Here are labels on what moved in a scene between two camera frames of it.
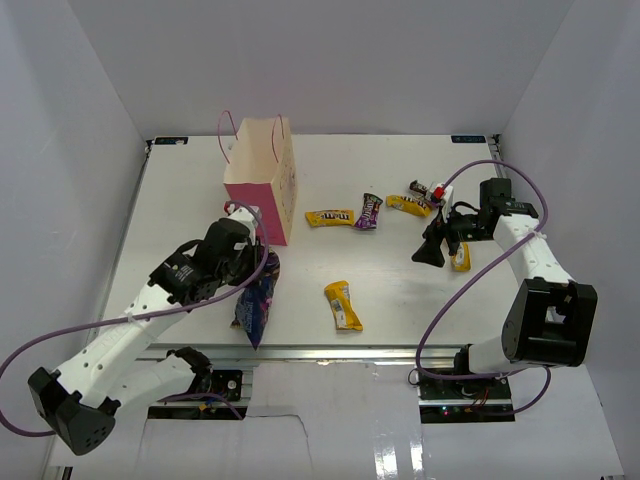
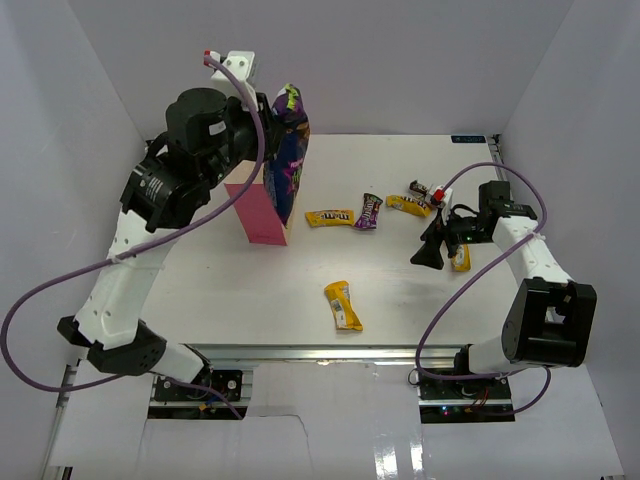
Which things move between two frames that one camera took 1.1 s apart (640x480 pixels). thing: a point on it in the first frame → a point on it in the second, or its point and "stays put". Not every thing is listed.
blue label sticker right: [468, 139] stays put
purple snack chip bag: [254, 300] → [283, 172]
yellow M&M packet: [330, 217] stays put
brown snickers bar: [417, 186] stays put
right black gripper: [430, 252] stays put
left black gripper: [252, 248] → [234, 106]
